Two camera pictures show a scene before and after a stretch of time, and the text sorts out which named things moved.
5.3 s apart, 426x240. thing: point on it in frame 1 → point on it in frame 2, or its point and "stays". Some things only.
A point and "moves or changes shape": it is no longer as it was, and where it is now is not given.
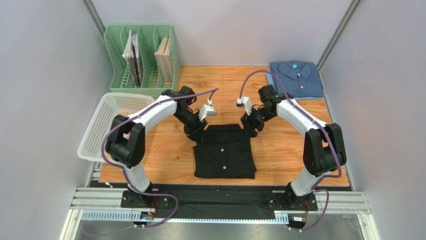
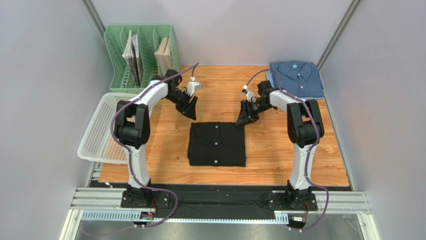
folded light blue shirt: (269, 81) stays
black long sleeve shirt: (226, 152) moves or changes shape
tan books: (164, 59) stays
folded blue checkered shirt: (300, 79) stays
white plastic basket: (115, 106) stays
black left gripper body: (190, 125) → (181, 100)
